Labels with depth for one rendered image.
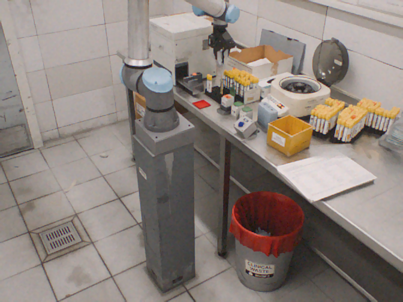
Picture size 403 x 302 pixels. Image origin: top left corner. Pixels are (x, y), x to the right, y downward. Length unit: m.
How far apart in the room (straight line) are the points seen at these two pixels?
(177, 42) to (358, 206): 1.23
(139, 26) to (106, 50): 1.85
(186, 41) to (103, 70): 1.45
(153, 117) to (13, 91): 1.82
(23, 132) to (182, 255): 1.83
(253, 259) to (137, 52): 1.13
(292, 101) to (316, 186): 0.53
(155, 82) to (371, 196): 0.90
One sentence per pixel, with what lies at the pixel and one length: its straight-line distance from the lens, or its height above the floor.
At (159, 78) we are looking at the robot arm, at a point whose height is 1.17.
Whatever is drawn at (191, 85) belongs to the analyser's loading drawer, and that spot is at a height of 0.92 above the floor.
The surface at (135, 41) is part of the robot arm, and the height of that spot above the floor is 1.29.
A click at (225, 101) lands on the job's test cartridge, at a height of 0.94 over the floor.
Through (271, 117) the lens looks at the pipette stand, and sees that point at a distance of 1.84.
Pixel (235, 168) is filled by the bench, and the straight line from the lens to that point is 2.66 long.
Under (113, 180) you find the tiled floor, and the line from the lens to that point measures 3.06.
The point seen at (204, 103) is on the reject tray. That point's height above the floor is 0.88.
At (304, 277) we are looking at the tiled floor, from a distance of 2.43.
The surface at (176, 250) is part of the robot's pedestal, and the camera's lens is 2.13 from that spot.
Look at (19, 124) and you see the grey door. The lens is 3.48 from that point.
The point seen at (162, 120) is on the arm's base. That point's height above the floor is 1.00.
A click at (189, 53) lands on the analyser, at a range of 2.27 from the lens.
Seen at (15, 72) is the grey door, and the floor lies 0.65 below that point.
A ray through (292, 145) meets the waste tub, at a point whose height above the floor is 0.92.
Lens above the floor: 1.82
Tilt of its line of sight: 33 degrees down
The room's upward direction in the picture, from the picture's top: straight up
